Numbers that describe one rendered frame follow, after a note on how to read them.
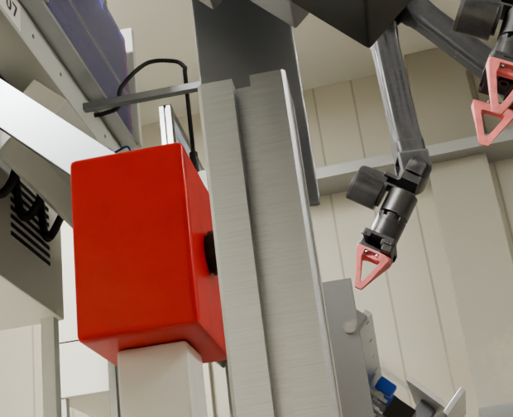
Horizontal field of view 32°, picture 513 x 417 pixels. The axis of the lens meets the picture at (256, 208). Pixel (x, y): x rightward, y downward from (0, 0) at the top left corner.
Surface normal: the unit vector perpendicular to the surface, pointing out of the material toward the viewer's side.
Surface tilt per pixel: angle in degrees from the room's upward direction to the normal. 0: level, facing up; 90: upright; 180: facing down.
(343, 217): 90
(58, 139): 90
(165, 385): 90
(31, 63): 180
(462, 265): 90
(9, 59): 180
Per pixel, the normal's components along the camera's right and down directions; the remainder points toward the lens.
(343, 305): -0.16, -0.36
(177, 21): 0.12, 0.92
